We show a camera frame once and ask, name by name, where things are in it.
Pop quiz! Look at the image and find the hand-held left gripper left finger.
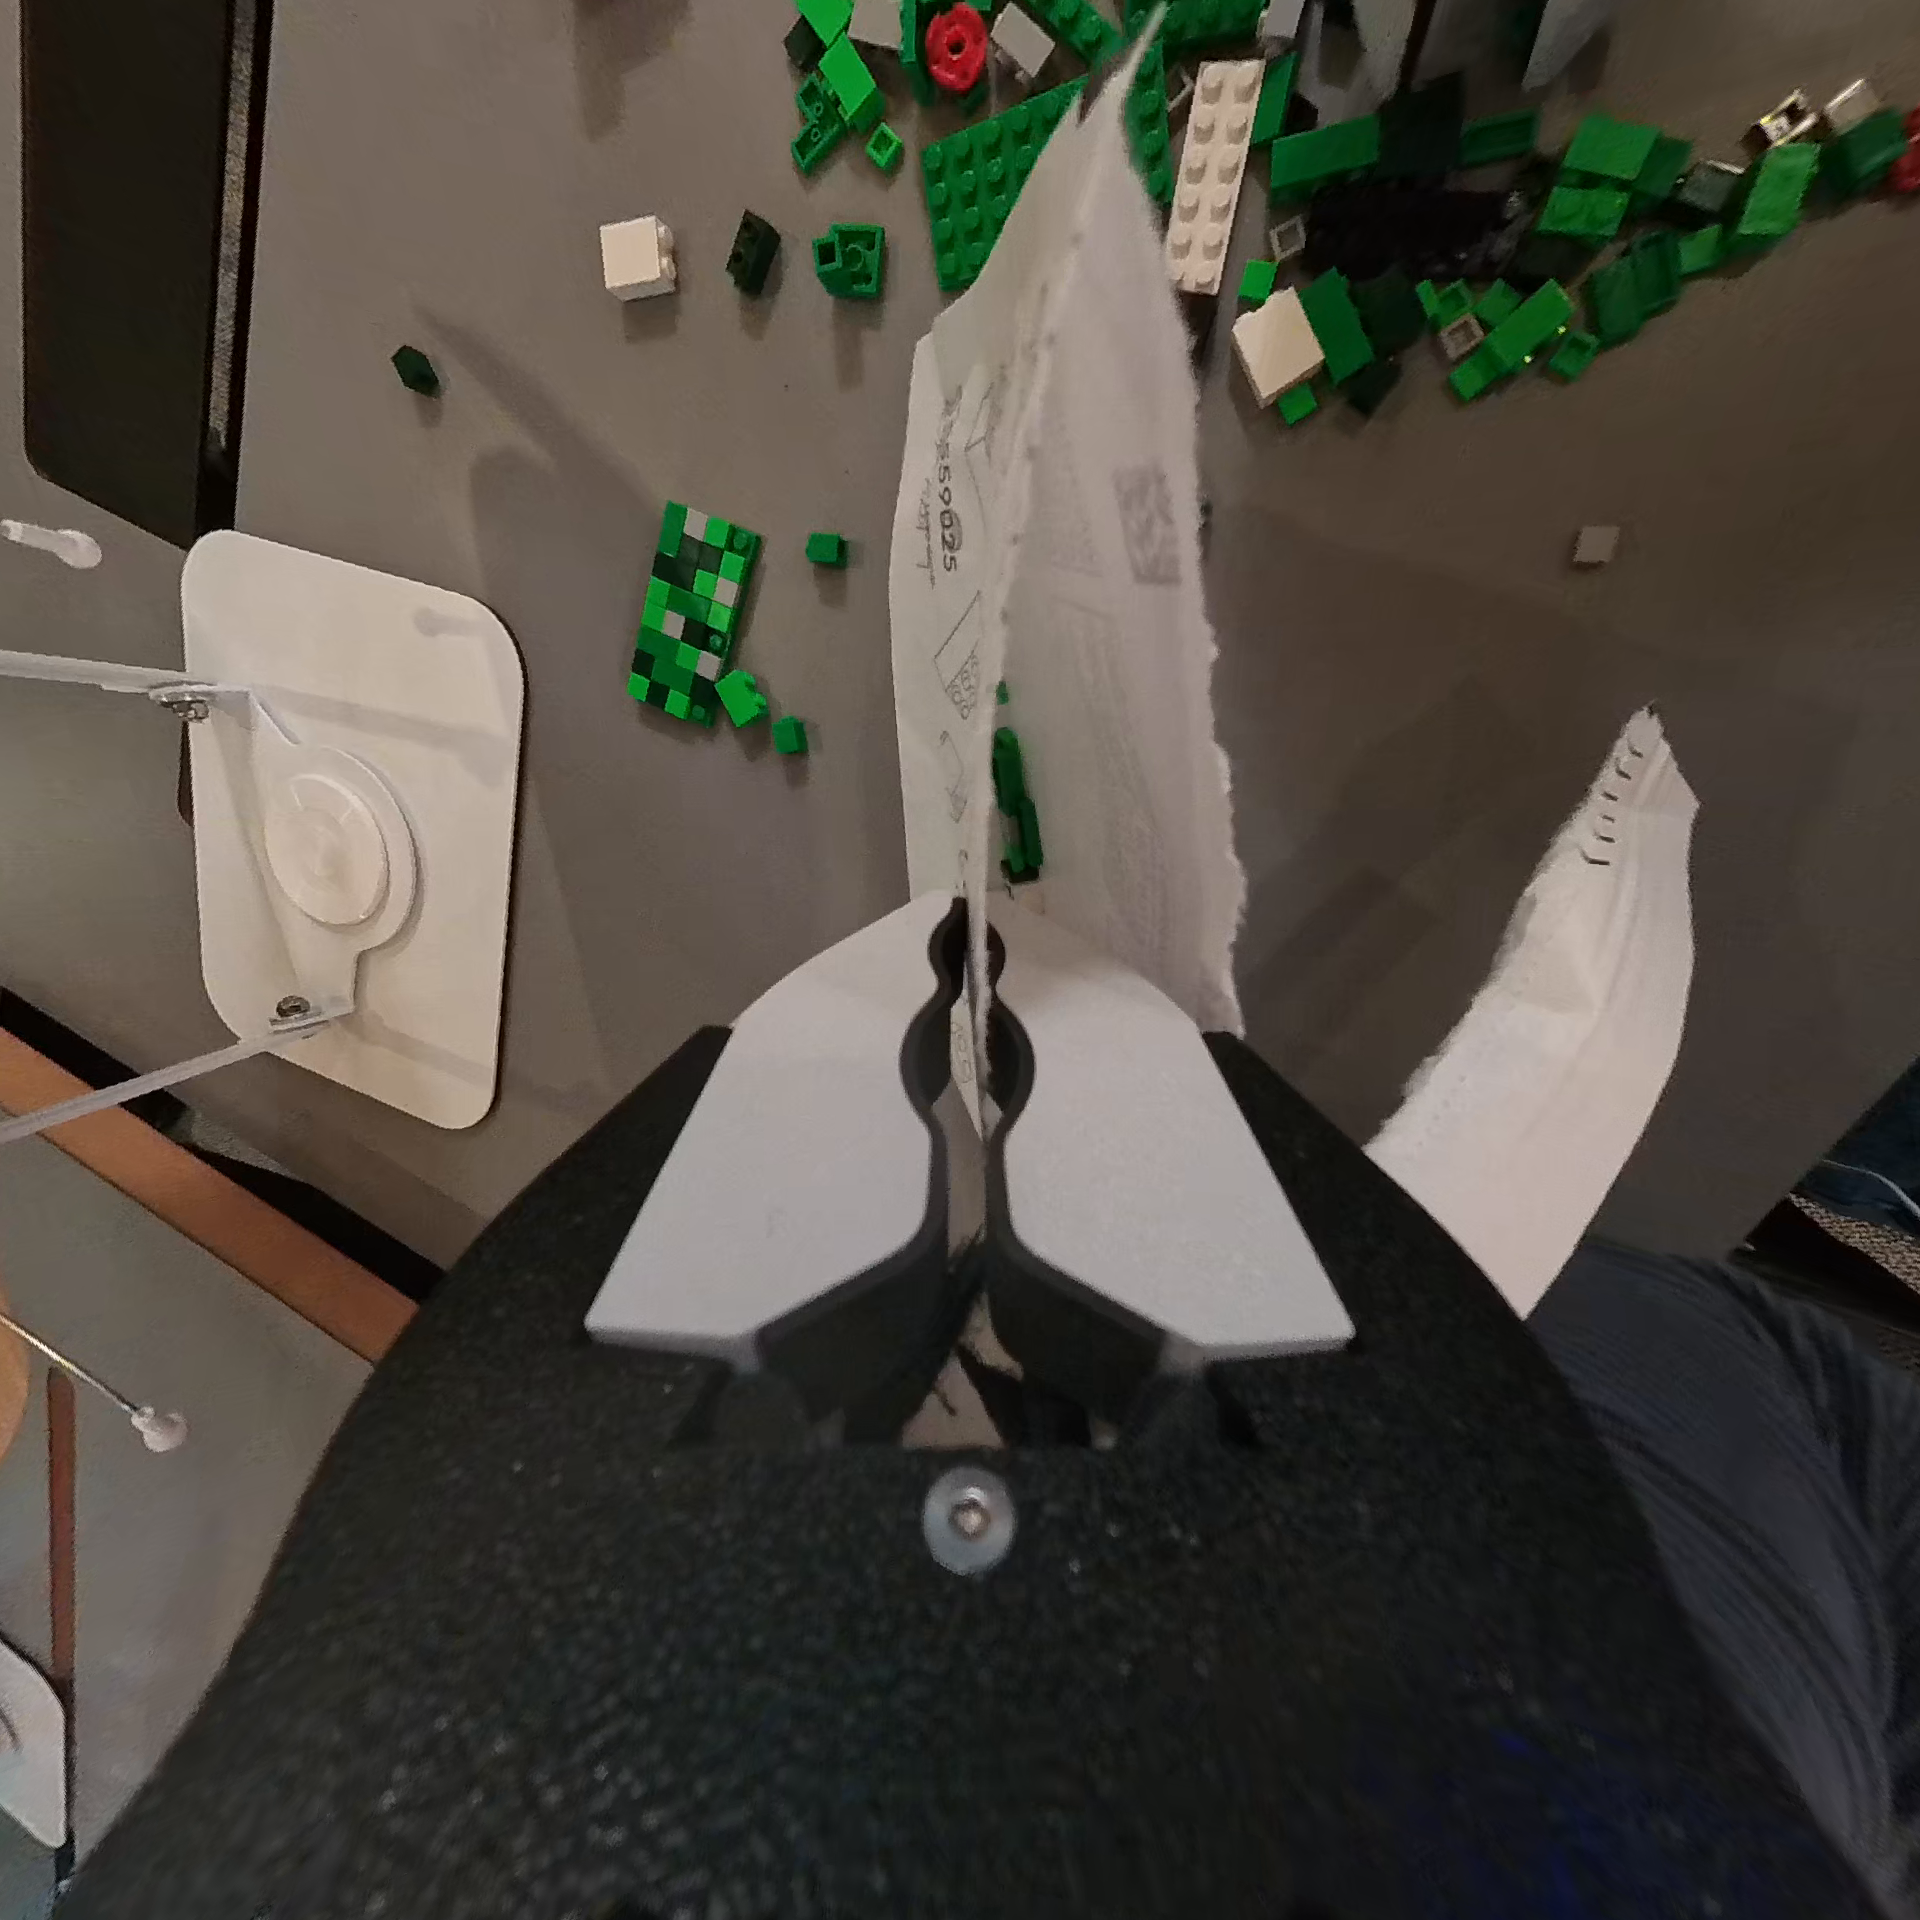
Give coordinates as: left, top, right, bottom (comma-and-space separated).
583, 896, 968, 1425

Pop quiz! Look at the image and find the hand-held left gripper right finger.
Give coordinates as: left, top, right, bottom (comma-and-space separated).
972, 896, 1356, 1423

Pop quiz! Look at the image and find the white paper bag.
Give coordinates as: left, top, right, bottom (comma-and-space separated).
887, 6, 1705, 1320

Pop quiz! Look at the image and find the grey desk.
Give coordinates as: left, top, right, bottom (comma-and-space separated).
0, 0, 1920, 1320

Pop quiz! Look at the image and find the green pixel-pattern brick plate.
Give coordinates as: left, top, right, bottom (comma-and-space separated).
623, 497, 760, 728

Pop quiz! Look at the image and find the grey table with brown edge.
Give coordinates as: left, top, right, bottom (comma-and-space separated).
0, 1025, 423, 1863

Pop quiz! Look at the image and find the white metal rod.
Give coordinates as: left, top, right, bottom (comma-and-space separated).
0, 646, 294, 744
0, 997, 360, 1149

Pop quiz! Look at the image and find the dark blue ribbed shirt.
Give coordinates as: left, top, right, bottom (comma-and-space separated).
1529, 1246, 1920, 1920

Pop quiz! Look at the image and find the pile of toy bricks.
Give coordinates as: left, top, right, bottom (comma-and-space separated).
778, 0, 1920, 429

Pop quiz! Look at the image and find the black panel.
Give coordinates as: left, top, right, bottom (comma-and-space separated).
23, 0, 241, 527

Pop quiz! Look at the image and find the white rounded base plate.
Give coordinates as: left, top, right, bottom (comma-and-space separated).
180, 527, 528, 1128

